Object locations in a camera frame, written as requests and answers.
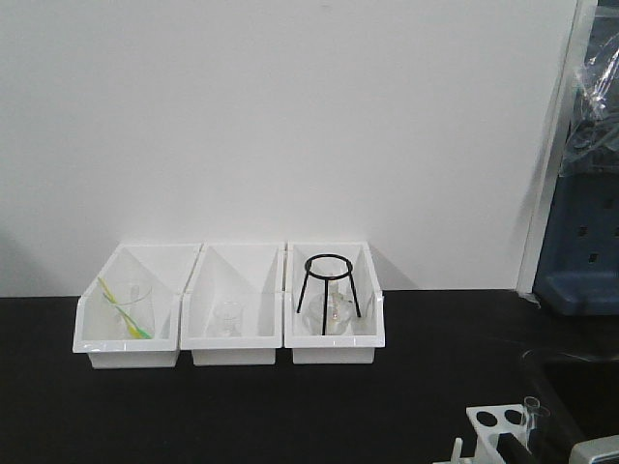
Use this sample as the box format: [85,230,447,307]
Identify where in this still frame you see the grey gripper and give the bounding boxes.
[497,433,619,464]

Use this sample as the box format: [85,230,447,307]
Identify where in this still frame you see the clear glass test tube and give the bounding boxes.
[519,396,542,449]

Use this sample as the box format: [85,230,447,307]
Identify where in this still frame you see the white test tube rack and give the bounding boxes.
[447,402,550,463]

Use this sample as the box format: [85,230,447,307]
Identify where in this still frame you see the blue-grey pegboard drying rack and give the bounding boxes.
[532,0,619,318]

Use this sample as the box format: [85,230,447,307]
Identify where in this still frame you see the black lab sink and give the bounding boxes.
[520,349,618,450]

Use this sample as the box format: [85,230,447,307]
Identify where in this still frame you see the clear round glass flask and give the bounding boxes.
[302,281,356,335]

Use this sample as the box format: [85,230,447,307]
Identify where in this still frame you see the right white storage bin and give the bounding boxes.
[283,242,386,364]

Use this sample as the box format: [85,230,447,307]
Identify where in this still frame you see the white storage bin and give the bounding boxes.
[180,243,285,366]
[73,243,202,369]
[283,242,386,364]

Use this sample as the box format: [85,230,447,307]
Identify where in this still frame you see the middle white storage bin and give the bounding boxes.
[180,243,285,366]

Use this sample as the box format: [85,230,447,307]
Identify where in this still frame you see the small clear glass beaker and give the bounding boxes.
[208,302,244,337]

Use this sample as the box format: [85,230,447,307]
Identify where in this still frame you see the clear plastic bag of pegs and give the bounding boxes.
[559,1,618,177]

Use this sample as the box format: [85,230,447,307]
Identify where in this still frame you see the yellow green stirring sticks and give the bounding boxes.
[97,276,153,339]

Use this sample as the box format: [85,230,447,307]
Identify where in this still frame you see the large clear glass beaker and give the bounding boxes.
[103,282,156,339]

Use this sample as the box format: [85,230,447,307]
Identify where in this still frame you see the left white storage bin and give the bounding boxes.
[73,243,202,369]

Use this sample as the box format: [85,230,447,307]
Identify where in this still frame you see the black wire tripod stand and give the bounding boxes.
[293,253,362,336]

